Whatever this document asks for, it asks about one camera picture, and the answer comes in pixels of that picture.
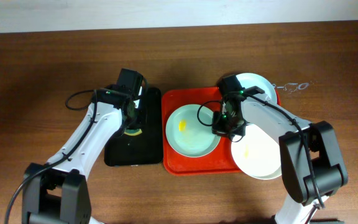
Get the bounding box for green yellow sponge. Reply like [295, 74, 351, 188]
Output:
[124, 129, 142, 136]

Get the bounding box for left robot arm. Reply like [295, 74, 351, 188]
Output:
[19, 68, 148, 223]

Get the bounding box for light blue plate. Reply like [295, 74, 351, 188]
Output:
[235, 73, 278, 103]

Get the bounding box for black plastic tray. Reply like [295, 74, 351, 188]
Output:
[104, 87, 163, 167]

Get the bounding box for pale green plate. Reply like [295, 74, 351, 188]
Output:
[165, 104, 221, 158]

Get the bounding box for white plate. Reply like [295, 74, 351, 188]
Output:
[231, 124, 282, 180]

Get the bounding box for red plastic tray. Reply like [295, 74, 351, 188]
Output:
[161, 86, 282, 177]

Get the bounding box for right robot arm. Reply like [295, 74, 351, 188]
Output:
[212, 73, 349, 223]

